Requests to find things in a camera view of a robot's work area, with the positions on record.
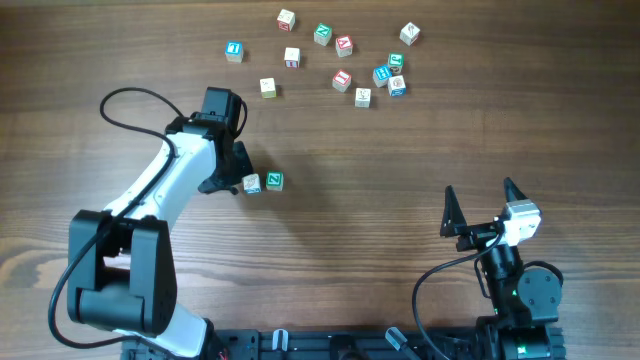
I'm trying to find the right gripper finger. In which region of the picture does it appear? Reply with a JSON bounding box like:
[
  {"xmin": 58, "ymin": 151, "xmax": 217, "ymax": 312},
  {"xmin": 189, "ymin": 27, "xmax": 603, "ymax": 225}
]
[
  {"xmin": 503, "ymin": 177, "xmax": 528, "ymax": 202},
  {"xmin": 440, "ymin": 185, "xmax": 467, "ymax": 237}
]

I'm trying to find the blue sided white block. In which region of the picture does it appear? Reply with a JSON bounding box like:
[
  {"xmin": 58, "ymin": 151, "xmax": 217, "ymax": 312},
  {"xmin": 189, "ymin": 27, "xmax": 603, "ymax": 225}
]
[{"xmin": 242, "ymin": 173, "xmax": 262, "ymax": 194}]

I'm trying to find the red sided block green N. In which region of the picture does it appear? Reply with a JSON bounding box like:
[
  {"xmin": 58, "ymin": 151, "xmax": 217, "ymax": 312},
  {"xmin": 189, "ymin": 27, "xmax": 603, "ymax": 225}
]
[{"xmin": 265, "ymin": 171, "xmax": 284, "ymax": 191}]

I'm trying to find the yellow sided white block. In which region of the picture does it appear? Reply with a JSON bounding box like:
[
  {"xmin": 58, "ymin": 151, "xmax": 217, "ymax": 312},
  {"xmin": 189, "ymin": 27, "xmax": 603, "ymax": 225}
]
[{"xmin": 259, "ymin": 78, "xmax": 277, "ymax": 99}]

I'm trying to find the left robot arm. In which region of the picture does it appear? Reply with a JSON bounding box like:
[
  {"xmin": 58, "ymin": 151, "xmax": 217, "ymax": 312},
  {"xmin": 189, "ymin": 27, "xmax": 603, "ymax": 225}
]
[{"xmin": 48, "ymin": 87, "xmax": 253, "ymax": 359}]

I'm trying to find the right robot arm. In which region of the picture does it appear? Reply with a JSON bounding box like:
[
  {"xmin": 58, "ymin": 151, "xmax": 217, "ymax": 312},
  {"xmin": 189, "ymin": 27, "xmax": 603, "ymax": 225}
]
[{"xmin": 440, "ymin": 178, "xmax": 567, "ymax": 360}]

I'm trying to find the blue letter block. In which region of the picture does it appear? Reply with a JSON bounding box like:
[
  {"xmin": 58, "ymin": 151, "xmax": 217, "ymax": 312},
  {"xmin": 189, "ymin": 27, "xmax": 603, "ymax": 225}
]
[
  {"xmin": 372, "ymin": 65, "xmax": 393, "ymax": 88},
  {"xmin": 225, "ymin": 41, "xmax": 244, "ymax": 63}
]

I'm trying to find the red sided white block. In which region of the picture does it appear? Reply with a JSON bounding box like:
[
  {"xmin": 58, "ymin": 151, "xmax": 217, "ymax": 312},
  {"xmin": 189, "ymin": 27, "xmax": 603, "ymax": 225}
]
[{"xmin": 284, "ymin": 47, "xmax": 301, "ymax": 68}]

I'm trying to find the red picture block top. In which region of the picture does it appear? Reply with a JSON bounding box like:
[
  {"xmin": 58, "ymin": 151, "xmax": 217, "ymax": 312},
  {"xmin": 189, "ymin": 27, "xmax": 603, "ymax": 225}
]
[{"xmin": 277, "ymin": 9, "xmax": 296, "ymax": 32}]

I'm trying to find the red letter block lower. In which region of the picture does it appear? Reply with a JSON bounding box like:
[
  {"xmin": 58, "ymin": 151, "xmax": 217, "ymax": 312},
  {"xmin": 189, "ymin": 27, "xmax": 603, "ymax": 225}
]
[{"xmin": 332, "ymin": 69, "xmax": 352, "ymax": 93}]

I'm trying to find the red letter block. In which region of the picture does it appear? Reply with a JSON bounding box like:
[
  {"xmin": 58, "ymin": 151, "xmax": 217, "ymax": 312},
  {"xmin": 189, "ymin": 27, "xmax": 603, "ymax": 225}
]
[
  {"xmin": 335, "ymin": 35, "xmax": 354, "ymax": 58},
  {"xmin": 332, "ymin": 69, "xmax": 352, "ymax": 93}
]

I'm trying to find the green N block top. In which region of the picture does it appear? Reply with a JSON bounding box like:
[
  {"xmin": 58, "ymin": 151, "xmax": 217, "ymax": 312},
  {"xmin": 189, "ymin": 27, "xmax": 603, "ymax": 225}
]
[{"xmin": 314, "ymin": 23, "xmax": 332, "ymax": 46}]

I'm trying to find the yellow face picture block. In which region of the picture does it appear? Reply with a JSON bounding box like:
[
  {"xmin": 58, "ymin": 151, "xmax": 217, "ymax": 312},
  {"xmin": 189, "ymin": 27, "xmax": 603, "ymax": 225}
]
[{"xmin": 354, "ymin": 88, "xmax": 372, "ymax": 108}]

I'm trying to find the red letter block upper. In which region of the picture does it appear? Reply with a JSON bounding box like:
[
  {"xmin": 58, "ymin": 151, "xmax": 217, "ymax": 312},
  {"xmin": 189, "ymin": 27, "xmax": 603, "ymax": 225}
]
[{"xmin": 335, "ymin": 35, "xmax": 354, "ymax": 58}]

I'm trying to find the blue sided picture block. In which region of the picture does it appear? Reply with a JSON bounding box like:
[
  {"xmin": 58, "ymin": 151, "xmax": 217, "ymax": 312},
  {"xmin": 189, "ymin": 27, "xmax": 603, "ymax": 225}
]
[{"xmin": 387, "ymin": 75, "xmax": 407, "ymax": 97}]

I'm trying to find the blue letter block right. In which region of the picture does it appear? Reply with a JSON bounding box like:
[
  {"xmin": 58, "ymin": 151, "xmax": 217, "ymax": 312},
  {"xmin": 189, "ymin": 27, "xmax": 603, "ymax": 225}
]
[{"xmin": 372, "ymin": 65, "xmax": 393, "ymax": 88}]

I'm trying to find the green J block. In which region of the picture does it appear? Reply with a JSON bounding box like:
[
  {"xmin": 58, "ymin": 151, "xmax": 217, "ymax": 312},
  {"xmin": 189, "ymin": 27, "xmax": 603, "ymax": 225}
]
[{"xmin": 387, "ymin": 52, "xmax": 404, "ymax": 75}]

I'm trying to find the plain picture block right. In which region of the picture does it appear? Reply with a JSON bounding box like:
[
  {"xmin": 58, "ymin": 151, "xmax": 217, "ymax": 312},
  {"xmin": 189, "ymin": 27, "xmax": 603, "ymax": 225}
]
[{"xmin": 399, "ymin": 22, "xmax": 421, "ymax": 46}]

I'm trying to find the left camera cable black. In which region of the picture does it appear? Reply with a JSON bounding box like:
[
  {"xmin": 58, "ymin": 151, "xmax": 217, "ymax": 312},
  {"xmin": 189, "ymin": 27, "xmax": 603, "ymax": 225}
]
[{"xmin": 47, "ymin": 87, "xmax": 183, "ymax": 350}]

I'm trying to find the camera cable black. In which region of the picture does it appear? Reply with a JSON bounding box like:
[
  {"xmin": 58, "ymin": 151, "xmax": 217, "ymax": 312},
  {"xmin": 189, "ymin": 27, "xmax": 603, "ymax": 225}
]
[
  {"xmin": 47, "ymin": 87, "xmax": 183, "ymax": 350},
  {"xmin": 411, "ymin": 235, "xmax": 501, "ymax": 359}
]

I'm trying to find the right camera cable black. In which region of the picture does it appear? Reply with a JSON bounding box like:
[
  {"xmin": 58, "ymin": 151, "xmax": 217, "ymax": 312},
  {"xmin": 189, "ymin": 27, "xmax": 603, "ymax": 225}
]
[{"xmin": 411, "ymin": 235, "xmax": 501, "ymax": 359}]

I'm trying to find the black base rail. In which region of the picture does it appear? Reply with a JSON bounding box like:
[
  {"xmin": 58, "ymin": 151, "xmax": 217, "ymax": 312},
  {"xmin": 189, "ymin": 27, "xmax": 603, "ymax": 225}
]
[{"xmin": 120, "ymin": 326, "xmax": 567, "ymax": 360}]

